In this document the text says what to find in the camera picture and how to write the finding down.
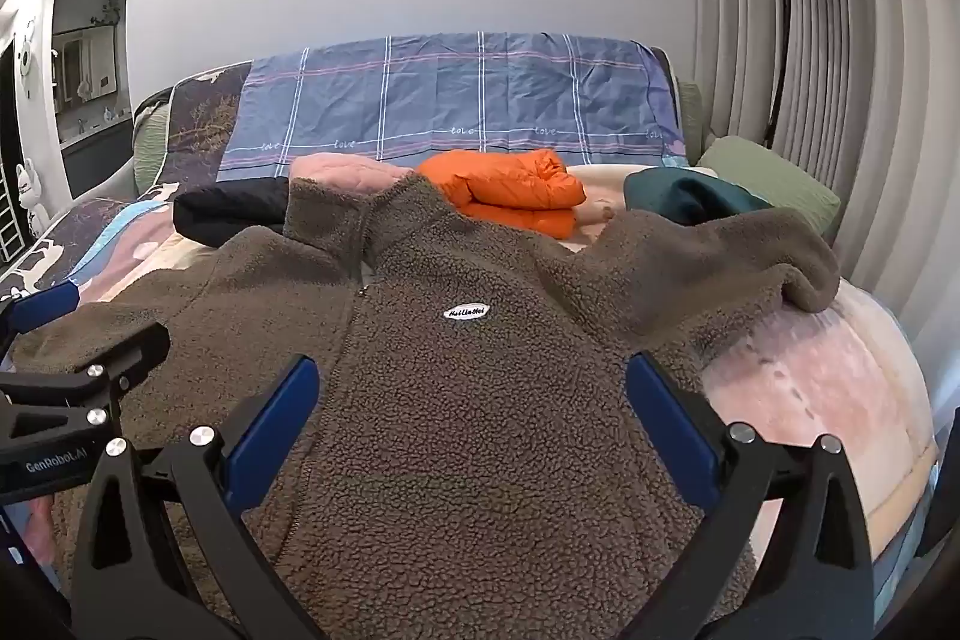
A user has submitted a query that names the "grey curtain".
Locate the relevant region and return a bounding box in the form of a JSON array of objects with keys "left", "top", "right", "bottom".
[{"left": 686, "top": 0, "right": 960, "bottom": 408}]

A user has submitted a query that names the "dark floral pillow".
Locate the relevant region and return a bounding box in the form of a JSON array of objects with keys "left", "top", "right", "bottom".
[{"left": 135, "top": 61, "right": 254, "bottom": 200}]

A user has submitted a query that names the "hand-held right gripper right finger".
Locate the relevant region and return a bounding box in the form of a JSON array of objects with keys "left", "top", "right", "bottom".
[{"left": 626, "top": 351, "right": 878, "bottom": 640}]

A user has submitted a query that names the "pink printed blanket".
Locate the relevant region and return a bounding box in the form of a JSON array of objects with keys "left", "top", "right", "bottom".
[{"left": 0, "top": 160, "right": 942, "bottom": 611}]

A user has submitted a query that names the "dark animal print quilt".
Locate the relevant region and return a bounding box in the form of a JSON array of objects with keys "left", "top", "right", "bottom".
[{"left": 0, "top": 196, "right": 177, "bottom": 305}]

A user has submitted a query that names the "brown fleece jacket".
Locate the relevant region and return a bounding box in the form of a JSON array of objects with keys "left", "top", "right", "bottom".
[{"left": 11, "top": 173, "right": 841, "bottom": 640}]

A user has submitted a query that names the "pink quilted garment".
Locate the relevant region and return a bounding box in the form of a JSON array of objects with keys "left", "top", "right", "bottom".
[{"left": 289, "top": 152, "right": 417, "bottom": 193}]

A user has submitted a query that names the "orange puffer jacket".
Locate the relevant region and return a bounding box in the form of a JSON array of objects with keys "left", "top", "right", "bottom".
[{"left": 418, "top": 147, "right": 587, "bottom": 238}]

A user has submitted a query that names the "teal garment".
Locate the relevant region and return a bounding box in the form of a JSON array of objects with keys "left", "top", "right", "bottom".
[{"left": 624, "top": 169, "right": 773, "bottom": 229}]

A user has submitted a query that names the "green headboard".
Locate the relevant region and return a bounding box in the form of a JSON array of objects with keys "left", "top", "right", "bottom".
[{"left": 677, "top": 80, "right": 707, "bottom": 163}]

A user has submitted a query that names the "white wall figure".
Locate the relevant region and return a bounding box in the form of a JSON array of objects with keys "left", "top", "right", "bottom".
[{"left": 13, "top": 19, "right": 40, "bottom": 95}]

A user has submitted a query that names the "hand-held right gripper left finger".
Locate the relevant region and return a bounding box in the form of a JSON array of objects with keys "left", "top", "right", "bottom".
[{"left": 71, "top": 353, "right": 331, "bottom": 640}]

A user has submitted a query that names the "black garment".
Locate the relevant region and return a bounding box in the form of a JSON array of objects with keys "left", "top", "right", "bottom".
[{"left": 172, "top": 179, "right": 293, "bottom": 250}]

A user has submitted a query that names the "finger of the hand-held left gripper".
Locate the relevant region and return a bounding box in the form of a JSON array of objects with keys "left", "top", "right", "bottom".
[
  {"left": 0, "top": 281, "right": 81, "bottom": 356},
  {"left": 0, "top": 321, "right": 170, "bottom": 453}
]

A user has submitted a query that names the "blue plaid sheet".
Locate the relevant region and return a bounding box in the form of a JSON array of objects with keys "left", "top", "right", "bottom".
[{"left": 217, "top": 31, "right": 687, "bottom": 184}]

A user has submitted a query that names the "green ruffled pillow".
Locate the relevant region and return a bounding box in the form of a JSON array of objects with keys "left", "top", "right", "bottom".
[{"left": 133, "top": 89, "right": 177, "bottom": 196}]

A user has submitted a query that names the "white bear figure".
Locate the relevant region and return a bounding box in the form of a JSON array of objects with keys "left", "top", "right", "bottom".
[{"left": 16, "top": 158, "right": 53, "bottom": 229}]

